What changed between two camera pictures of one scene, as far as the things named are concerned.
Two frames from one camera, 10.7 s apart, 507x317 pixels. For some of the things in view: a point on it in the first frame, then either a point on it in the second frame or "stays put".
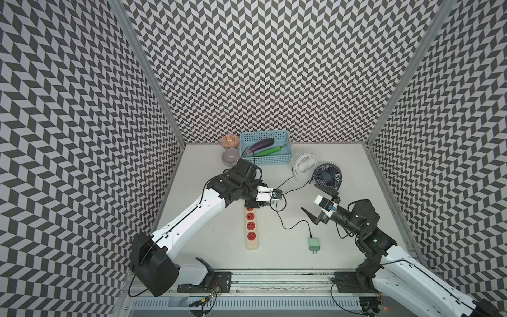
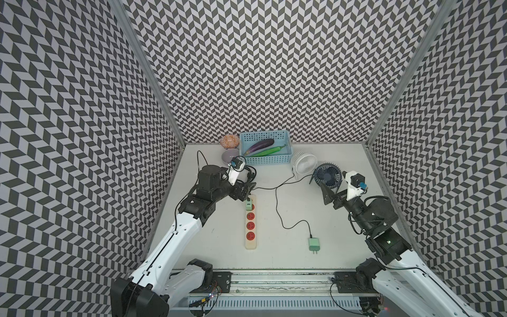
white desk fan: x=304 y=164 stays put
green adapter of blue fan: x=314 y=245 stays put
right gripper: x=322 y=218 -> x=329 y=196
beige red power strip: x=251 y=228 stays put
